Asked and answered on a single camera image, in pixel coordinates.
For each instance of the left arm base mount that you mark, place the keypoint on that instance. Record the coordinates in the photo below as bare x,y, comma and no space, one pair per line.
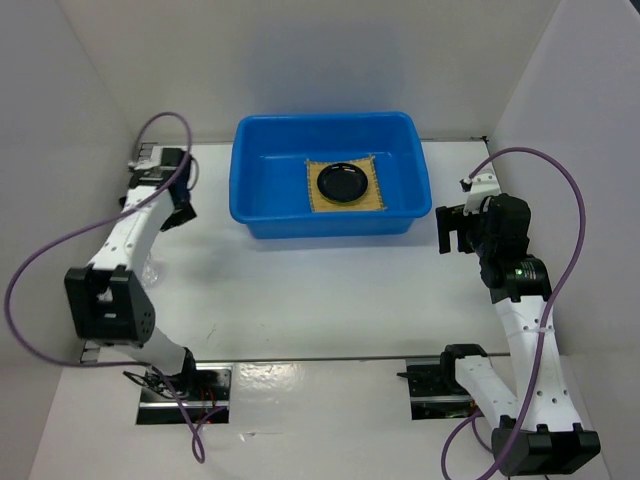
208,403

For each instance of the black round plate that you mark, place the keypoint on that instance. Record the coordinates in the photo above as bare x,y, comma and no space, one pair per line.
343,180

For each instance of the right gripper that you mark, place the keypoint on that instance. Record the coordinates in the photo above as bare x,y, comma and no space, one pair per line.
448,220

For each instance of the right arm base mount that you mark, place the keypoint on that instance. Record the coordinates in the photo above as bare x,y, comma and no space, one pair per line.
431,396

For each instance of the green plastic plate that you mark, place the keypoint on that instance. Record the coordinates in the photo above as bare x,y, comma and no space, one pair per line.
345,203

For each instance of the clear plastic cup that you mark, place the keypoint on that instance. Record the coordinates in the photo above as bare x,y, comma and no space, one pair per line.
152,272

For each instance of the blue plastic bin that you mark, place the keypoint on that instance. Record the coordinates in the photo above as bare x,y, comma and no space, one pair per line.
270,178

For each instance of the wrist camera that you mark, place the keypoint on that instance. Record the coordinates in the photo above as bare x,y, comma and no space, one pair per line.
147,158
482,185

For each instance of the bamboo placemat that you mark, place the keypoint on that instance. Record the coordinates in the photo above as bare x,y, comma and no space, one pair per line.
372,202

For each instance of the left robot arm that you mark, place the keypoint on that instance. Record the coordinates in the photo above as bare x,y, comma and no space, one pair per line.
107,297

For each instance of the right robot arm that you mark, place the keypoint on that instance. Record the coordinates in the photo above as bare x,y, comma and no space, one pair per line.
535,427

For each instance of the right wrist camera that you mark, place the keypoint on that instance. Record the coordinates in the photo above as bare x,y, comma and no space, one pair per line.
482,185

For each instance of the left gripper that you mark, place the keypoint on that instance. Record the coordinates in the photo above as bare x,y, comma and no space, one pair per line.
180,217

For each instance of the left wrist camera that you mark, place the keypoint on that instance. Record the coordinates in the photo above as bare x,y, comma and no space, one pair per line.
147,158

